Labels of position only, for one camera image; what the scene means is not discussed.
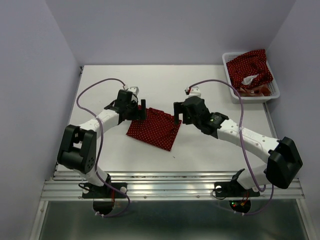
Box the red polka dot skirt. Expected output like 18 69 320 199
226 49 273 89
126 107 182 152

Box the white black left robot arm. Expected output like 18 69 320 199
57 86 147 197

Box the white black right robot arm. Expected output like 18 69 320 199
173 96 303 195

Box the red plaid skirt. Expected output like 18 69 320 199
237 84 272 97

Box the red polka dot skirt in basket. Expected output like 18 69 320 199
226 49 273 89

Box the white plastic basket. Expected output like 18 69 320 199
222 49 280 104

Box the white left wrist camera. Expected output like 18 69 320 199
127 86 139 96

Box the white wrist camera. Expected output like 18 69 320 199
185 86 201 98
127 86 139 96

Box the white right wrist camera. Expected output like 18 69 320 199
185 86 201 98

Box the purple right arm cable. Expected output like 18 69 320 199
188 79 275 217

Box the aluminium mounting rail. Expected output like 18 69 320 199
41 170 306 201

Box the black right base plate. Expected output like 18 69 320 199
212 181 260 199

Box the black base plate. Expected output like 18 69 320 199
78 182 126 199
212 181 260 199

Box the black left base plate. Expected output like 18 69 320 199
78 182 126 199

